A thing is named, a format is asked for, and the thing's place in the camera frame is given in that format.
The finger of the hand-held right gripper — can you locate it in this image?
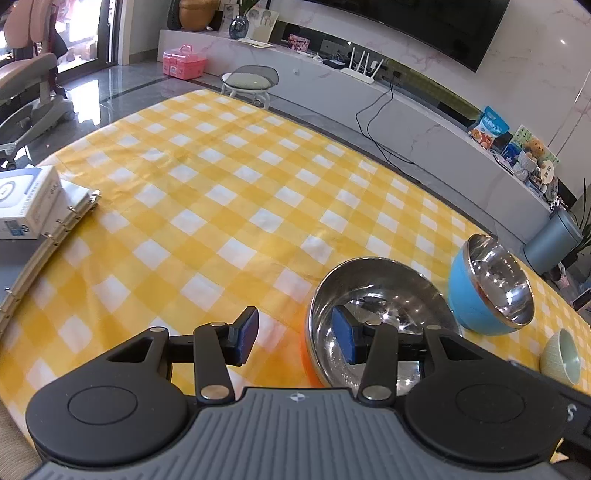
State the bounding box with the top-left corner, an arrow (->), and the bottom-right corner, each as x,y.
508,357 -> 568,398

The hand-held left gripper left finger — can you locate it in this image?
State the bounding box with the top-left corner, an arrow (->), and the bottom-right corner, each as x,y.
106,307 -> 260,402

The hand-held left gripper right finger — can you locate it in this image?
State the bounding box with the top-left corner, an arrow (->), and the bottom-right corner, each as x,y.
332,307 -> 509,403

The green ceramic bowl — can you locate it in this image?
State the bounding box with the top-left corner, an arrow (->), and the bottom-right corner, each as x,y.
540,329 -> 581,386

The orange steel-lined bowl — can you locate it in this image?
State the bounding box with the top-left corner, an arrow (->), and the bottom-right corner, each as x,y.
302,258 -> 462,388

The blue steel-lined bowl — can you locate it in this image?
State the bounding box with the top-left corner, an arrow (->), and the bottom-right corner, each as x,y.
449,234 -> 535,336

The small patterned gift bag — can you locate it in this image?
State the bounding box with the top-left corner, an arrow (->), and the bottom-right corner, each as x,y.
549,265 -> 573,289

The blue-grey trash can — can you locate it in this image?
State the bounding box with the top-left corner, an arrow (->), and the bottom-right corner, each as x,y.
524,208 -> 583,273

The yellow checked tablecloth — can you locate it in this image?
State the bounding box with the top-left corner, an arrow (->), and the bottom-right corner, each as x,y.
0,88 -> 591,418

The white marble television cabinet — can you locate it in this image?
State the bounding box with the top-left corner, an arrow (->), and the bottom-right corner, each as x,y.
159,28 -> 555,245

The green poster card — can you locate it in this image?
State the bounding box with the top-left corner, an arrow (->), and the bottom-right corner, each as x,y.
503,124 -> 559,166

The round stool with grey back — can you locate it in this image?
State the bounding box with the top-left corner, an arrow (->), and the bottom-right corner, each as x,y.
221,66 -> 280,109

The white cardboard box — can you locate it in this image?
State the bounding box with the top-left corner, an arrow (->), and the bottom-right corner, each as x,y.
0,165 -> 64,241

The blue snack bag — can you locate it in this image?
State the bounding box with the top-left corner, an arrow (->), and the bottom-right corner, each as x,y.
468,106 -> 511,151

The white router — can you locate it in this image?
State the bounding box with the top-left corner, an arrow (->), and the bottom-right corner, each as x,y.
341,46 -> 384,85

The pink plastic storage box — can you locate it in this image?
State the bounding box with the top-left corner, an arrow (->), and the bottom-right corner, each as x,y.
163,44 -> 208,80

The blue vase with green plant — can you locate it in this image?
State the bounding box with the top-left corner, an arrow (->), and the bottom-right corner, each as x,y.
229,0 -> 259,40

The gold round vase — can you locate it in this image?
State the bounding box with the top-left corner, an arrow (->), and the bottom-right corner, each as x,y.
179,0 -> 221,32

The black curved television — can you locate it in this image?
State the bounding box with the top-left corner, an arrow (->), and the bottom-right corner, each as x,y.
318,0 -> 511,72

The black cable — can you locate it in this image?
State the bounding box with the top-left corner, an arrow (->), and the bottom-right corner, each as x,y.
355,76 -> 419,167

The grey ring binder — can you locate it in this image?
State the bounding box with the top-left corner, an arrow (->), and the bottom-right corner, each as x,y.
0,178 -> 101,333

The white photo frame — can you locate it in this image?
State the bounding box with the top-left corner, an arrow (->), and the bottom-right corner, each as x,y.
247,8 -> 280,44

